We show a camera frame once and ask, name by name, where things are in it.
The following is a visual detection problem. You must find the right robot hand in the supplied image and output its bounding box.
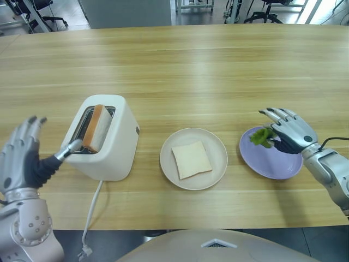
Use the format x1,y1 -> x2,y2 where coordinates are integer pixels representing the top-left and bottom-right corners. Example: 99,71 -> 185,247
258,107 -> 319,155

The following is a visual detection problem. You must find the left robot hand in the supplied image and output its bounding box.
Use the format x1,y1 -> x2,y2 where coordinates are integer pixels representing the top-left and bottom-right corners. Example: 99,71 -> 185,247
0,115 -> 83,193

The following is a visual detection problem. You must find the green lettuce leaf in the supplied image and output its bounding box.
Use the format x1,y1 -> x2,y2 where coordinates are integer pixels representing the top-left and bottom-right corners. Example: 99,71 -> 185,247
249,123 -> 277,149

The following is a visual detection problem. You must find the bread slice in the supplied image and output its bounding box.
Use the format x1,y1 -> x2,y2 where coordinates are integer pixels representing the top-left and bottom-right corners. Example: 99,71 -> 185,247
82,104 -> 113,153
171,140 -> 213,180

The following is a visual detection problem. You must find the purple plate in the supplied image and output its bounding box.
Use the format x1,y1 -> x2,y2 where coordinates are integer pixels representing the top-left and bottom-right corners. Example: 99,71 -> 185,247
239,126 -> 304,181

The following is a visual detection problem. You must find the cream toaster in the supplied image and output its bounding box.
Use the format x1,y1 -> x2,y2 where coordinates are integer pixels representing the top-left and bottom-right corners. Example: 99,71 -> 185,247
60,94 -> 140,182

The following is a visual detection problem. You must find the black office chair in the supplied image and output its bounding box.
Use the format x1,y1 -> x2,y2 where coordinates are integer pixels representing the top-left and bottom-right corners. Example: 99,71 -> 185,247
243,0 -> 290,25
8,0 -> 69,34

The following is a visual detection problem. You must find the beige plate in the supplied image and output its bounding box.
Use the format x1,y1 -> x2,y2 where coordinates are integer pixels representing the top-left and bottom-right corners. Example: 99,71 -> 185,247
159,128 -> 228,190

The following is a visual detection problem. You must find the robot body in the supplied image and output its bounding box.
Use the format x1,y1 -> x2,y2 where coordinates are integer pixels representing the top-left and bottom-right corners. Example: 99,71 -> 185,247
116,229 -> 312,262

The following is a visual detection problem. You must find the black cable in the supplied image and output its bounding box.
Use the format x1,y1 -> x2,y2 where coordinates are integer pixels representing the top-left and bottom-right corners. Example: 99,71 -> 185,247
318,137 -> 349,152

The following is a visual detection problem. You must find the white cord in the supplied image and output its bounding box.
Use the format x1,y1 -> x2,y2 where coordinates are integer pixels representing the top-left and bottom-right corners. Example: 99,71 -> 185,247
77,180 -> 105,259

